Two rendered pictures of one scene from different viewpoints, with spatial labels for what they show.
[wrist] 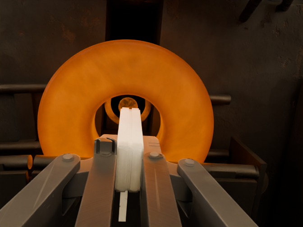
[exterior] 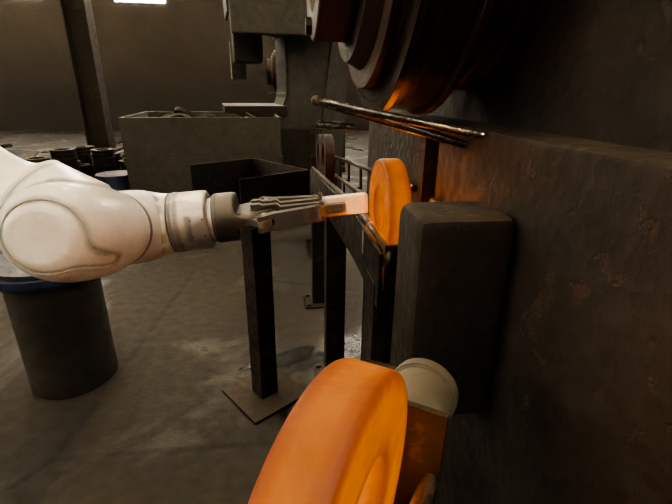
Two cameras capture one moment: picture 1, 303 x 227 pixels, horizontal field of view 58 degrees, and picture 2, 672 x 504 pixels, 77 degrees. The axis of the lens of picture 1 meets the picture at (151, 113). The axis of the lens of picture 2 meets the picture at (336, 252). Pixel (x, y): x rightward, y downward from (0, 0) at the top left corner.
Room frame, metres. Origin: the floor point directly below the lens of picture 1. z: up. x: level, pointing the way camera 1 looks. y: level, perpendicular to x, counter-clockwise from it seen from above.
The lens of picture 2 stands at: (0.14, -0.63, 0.91)
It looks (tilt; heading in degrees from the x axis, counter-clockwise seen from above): 21 degrees down; 88
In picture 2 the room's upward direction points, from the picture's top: 1 degrees clockwise
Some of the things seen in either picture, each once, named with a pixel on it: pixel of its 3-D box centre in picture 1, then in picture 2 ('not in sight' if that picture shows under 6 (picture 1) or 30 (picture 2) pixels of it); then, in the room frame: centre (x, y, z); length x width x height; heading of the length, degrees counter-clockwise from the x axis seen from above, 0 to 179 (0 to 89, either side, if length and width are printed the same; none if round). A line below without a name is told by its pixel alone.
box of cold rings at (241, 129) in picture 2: not in sight; (211, 161); (-0.72, 2.69, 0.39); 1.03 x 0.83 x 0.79; 10
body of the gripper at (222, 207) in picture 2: not in sight; (244, 215); (0.02, 0.00, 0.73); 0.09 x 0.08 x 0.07; 6
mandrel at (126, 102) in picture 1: (128, 94); not in sight; (0.41, 0.04, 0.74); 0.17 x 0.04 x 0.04; 6
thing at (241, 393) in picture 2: not in sight; (255, 289); (-0.06, 0.50, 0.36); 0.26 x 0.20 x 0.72; 131
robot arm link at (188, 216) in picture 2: not in sight; (195, 220); (-0.05, -0.01, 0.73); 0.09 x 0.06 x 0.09; 96
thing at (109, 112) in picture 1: (128, 86); not in sight; (0.49, 0.05, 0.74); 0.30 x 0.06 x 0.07; 6
